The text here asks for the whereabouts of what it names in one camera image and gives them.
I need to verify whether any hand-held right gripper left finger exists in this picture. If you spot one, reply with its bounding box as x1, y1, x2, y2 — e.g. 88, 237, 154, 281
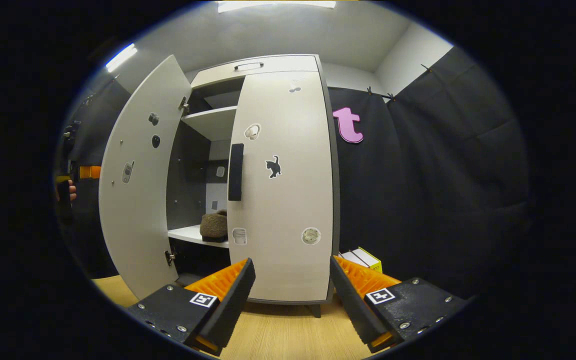
124, 258, 256, 357

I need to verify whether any narrow ceiling light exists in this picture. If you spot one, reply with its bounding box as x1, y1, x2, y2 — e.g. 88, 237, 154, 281
105, 43, 138, 73

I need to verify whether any yellow cover book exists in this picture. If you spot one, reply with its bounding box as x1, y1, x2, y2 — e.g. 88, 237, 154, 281
358, 246, 383, 273

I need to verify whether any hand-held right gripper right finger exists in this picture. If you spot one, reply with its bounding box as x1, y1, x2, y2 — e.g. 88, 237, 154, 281
329, 256, 469, 354

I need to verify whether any brown fuzzy shoe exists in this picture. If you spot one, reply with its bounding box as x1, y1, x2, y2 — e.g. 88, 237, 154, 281
199, 210, 229, 243

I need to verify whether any white cabinet door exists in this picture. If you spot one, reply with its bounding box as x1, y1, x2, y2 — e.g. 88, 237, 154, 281
227, 70, 336, 303
98, 54, 193, 301

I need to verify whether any wide ceiling light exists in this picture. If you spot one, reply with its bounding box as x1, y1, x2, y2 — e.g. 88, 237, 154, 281
218, 0, 336, 13

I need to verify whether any white shoe cabinet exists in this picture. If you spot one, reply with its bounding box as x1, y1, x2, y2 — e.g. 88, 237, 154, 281
165, 54, 341, 318

